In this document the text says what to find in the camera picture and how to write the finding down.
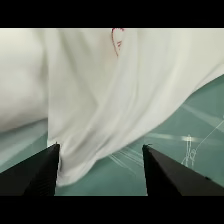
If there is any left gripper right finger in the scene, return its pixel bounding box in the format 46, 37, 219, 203
142, 143, 224, 197

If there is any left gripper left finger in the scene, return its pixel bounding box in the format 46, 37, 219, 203
0, 142, 62, 197

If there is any white T-shirt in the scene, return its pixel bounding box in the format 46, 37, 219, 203
0, 27, 224, 188

